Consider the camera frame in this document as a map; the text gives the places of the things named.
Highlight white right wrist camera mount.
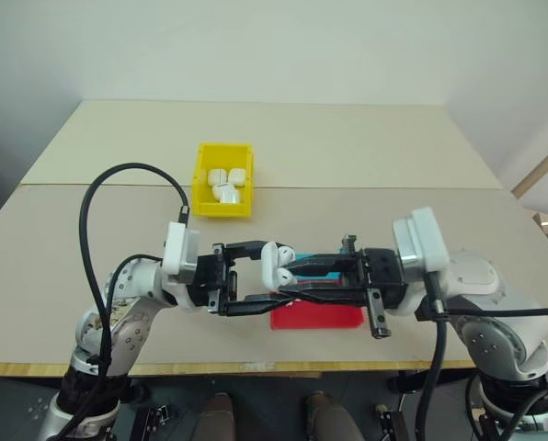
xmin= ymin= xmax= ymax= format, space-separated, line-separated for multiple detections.
xmin=391 ymin=207 xmax=451 ymax=316

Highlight white fittings in bin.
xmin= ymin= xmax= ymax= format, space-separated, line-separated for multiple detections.
xmin=211 ymin=182 xmax=243 ymax=206

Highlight black table frame bar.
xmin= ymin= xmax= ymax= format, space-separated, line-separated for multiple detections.
xmin=387 ymin=368 xmax=423 ymax=397

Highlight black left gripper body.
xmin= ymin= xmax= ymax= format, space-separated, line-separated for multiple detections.
xmin=188 ymin=243 xmax=239 ymax=316

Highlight slanted wooden beam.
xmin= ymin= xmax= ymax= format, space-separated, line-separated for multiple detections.
xmin=511 ymin=137 xmax=548 ymax=199

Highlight brown rounded shape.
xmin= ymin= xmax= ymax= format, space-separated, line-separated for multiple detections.
xmin=304 ymin=390 xmax=354 ymax=441
xmin=195 ymin=392 xmax=236 ymax=441

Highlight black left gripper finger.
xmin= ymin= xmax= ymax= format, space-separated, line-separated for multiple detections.
xmin=222 ymin=239 xmax=294 ymax=266
xmin=225 ymin=293 xmax=303 ymax=318

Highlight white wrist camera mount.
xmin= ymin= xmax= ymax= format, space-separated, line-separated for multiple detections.
xmin=162 ymin=221 xmax=202 ymax=284
xmin=391 ymin=207 xmax=451 ymax=316

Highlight black floor clamp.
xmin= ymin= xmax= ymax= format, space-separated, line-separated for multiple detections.
xmin=373 ymin=403 xmax=409 ymax=441
xmin=134 ymin=403 xmax=175 ymax=441

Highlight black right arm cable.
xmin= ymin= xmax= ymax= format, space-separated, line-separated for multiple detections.
xmin=413 ymin=269 xmax=548 ymax=441

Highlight red plastic tray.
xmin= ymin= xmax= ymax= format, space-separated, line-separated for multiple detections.
xmin=268 ymin=305 xmax=368 ymax=332

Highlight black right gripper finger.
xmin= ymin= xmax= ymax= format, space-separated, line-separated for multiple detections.
xmin=280 ymin=252 xmax=365 ymax=279
xmin=278 ymin=281 xmax=372 ymax=307

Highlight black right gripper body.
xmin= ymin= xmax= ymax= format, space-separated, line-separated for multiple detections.
xmin=340 ymin=232 xmax=406 ymax=340

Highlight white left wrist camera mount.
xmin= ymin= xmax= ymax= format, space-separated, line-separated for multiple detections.
xmin=162 ymin=221 xmax=202 ymax=284

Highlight yellow plastic bin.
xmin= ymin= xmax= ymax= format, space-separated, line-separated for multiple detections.
xmin=191 ymin=141 xmax=256 ymax=222

